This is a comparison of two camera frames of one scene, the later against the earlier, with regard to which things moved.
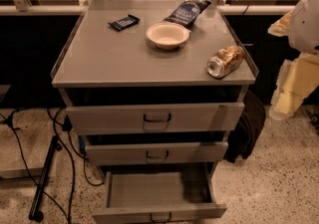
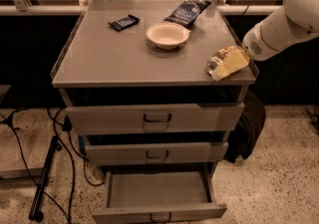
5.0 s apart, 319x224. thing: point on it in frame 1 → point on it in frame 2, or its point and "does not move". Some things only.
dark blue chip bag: [187, 12] does not move
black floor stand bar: [36, 212] does not move
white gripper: [305, 25] → [255, 45]
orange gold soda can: [224, 61] does not move
